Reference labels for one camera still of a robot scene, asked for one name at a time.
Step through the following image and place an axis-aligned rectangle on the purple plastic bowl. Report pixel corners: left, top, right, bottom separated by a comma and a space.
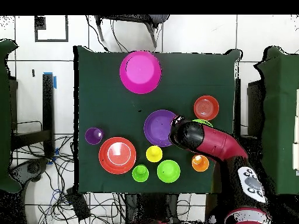
143, 109, 178, 148

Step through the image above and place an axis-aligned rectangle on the blue tape strip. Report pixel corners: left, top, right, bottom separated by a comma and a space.
43, 71, 57, 89

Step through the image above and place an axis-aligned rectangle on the large green plastic bowl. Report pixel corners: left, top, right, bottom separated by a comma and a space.
192, 119, 214, 128

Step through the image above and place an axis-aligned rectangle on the purple plastic cup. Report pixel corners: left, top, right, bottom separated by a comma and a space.
84, 127, 105, 146

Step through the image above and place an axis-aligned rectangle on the black chair base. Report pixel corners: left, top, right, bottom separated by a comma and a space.
9, 157, 50, 194

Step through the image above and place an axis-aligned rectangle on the small red-orange plastic bowl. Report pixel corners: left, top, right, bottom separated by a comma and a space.
193, 94, 220, 121

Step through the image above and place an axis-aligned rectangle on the large red-orange plastic bowl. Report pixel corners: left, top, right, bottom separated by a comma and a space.
98, 136, 137, 175

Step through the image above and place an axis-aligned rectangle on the dark green tablecloth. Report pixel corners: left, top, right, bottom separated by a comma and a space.
73, 45, 241, 194

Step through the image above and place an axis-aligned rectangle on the green plastic cup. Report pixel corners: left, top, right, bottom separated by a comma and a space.
131, 164, 150, 183

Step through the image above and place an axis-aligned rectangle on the black power box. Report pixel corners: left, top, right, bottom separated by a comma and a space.
66, 186, 91, 221

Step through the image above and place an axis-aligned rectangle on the green cloth side table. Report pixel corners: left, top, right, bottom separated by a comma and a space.
0, 38, 23, 193
254, 45, 299, 195

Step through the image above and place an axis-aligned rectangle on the tangle of floor cables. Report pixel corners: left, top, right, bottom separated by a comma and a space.
11, 134, 131, 224

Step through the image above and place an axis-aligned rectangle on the small green plastic bowl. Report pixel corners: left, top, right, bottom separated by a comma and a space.
157, 159, 181, 184

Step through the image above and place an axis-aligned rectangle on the yellow plastic cup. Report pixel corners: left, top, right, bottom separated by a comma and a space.
145, 145, 164, 163

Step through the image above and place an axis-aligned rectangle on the black metal stand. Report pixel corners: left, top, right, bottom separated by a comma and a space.
233, 78, 265, 141
10, 73, 55, 157

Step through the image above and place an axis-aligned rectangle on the orange plastic cup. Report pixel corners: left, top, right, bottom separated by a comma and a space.
191, 154, 210, 173

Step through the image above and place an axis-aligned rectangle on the black camera tripod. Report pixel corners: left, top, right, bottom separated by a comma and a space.
94, 15, 170, 48

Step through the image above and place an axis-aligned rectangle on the pink plastic bowl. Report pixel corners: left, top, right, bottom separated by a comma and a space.
119, 50, 162, 95

